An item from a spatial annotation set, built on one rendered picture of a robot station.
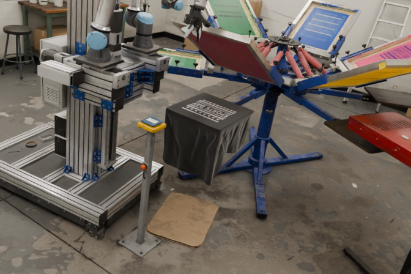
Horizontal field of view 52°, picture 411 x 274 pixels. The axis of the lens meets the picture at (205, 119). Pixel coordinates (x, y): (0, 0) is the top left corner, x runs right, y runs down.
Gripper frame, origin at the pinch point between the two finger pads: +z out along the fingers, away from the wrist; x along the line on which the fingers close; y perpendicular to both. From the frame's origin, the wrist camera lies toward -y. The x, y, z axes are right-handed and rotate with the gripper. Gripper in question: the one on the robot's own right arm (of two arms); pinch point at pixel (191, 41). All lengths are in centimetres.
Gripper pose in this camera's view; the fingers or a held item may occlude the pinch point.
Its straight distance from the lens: 249.1
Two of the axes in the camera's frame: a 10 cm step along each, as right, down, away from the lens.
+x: -4.8, 0.0, -8.8
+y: -8.3, -3.4, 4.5
